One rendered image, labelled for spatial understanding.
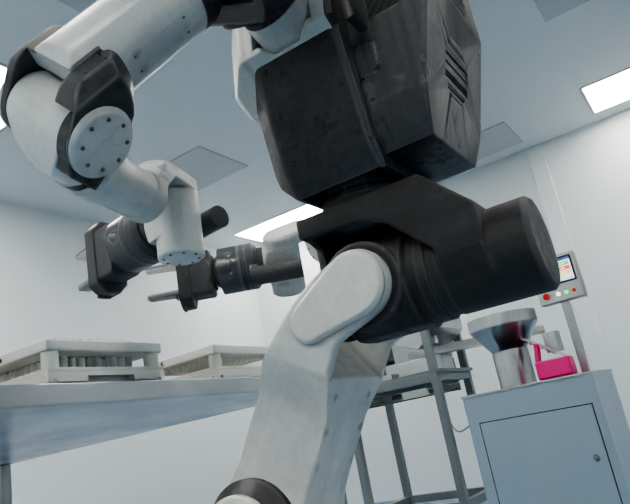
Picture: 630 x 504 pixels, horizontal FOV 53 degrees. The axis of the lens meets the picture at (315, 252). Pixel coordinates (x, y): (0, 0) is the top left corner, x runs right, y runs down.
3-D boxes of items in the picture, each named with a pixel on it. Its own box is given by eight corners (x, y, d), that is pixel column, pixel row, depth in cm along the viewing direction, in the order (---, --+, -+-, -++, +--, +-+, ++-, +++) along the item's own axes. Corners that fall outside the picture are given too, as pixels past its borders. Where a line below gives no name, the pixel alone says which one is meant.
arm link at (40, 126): (149, 237, 77) (34, 183, 60) (96, 201, 82) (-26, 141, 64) (195, 165, 78) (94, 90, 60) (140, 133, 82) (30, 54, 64)
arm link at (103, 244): (69, 221, 99) (111, 192, 92) (123, 229, 106) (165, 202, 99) (75, 297, 95) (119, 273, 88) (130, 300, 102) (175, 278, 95)
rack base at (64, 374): (-40, 411, 108) (-41, 397, 109) (80, 403, 128) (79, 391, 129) (48, 382, 96) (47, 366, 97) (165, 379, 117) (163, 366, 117)
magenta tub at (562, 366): (538, 381, 291) (533, 362, 294) (545, 380, 301) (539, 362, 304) (573, 374, 283) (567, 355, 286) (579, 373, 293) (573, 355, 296)
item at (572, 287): (560, 378, 319) (527, 262, 336) (565, 378, 327) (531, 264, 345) (608, 368, 307) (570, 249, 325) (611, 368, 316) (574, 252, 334)
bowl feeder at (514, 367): (475, 394, 320) (457, 323, 330) (496, 391, 349) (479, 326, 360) (572, 375, 296) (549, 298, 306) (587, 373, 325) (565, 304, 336)
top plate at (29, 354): (-41, 382, 109) (-41, 370, 110) (78, 379, 130) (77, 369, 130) (46, 350, 98) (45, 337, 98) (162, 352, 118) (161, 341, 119)
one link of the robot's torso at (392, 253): (464, 324, 81) (442, 239, 85) (423, 318, 70) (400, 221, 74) (377, 347, 88) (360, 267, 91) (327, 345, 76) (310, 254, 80)
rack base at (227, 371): (287, 375, 149) (285, 365, 149) (217, 377, 128) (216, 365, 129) (211, 394, 161) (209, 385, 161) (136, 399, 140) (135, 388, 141)
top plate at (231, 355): (283, 354, 150) (282, 345, 151) (214, 353, 130) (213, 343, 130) (208, 375, 162) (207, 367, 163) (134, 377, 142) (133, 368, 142)
